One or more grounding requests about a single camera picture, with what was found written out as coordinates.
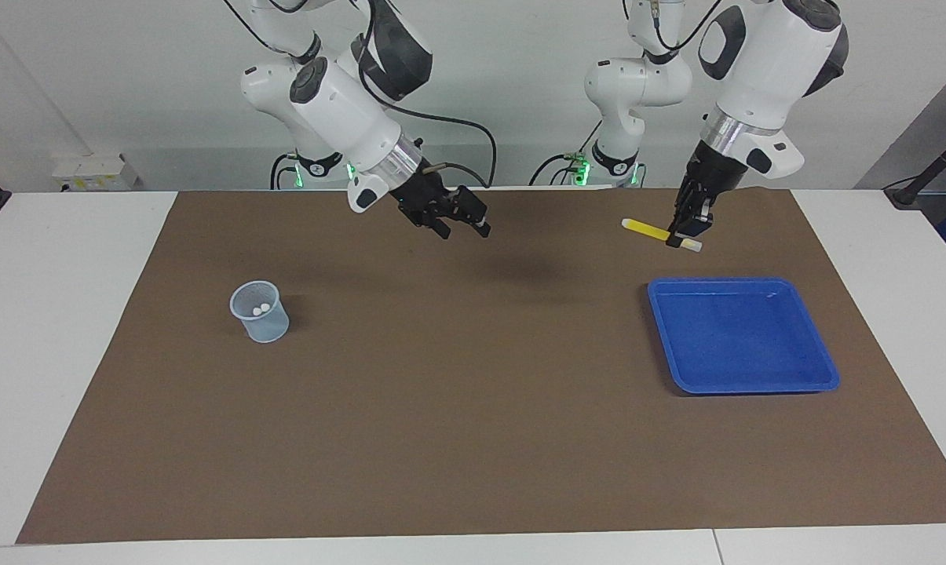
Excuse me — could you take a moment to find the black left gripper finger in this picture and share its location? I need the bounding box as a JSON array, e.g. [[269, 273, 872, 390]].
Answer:
[[666, 202, 694, 249], [684, 203, 714, 239]]

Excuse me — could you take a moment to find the yellow highlighter pen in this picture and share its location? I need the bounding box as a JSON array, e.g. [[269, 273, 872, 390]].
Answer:
[[621, 218, 703, 253]]

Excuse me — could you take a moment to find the blue plastic tray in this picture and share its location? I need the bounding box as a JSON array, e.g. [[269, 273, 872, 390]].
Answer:
[[647, 276, 841, 396]]

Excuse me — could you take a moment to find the brown table mat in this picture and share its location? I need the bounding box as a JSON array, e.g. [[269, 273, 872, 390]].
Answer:
[[16, 187, 946, 545]]

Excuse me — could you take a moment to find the translucent plastic cup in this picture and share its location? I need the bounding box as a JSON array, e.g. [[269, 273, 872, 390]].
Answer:
[[229, 280, 290, 344]]

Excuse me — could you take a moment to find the black stand pole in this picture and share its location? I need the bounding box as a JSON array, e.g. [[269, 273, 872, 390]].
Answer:
[[885, 126, 946, 209]]

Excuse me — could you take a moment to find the white power box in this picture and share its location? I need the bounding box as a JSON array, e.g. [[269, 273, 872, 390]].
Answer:
[[52, 153, 140, 192]]

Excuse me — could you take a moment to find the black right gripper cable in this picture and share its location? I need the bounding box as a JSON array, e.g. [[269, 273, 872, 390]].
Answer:
[[359, 0, 498, 189]]

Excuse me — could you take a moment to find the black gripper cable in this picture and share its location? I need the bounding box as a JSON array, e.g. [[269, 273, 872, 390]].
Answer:
[[359, 0, 498, 189], [624, 0, 729, 56]]

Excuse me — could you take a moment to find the black left arm base cable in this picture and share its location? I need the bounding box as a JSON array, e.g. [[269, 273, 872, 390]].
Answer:
[[528, 116, 604, 187]]

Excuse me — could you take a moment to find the black arm base cable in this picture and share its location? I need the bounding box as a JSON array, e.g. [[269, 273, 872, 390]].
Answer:
[[528, 116, 604, 187], [269, 153, 302, 190]]

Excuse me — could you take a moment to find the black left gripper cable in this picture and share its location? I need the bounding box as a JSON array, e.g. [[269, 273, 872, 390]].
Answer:
[[624, 0, 729, 56]]

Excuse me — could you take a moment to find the black right arm base cable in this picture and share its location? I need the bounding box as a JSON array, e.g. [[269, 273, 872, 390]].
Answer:
[[269, 153, 302, 190]]

